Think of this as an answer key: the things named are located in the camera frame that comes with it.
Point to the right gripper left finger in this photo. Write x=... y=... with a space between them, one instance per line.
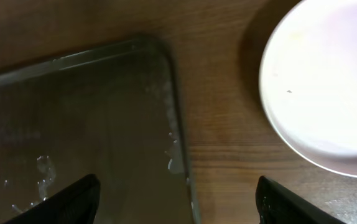
x=63 y=205

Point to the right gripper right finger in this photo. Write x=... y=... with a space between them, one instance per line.
x=278 y=205

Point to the white plate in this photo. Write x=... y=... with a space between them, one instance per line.
x=308 y=83

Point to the brown serving tray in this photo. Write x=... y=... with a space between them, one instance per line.
x=106 y=120

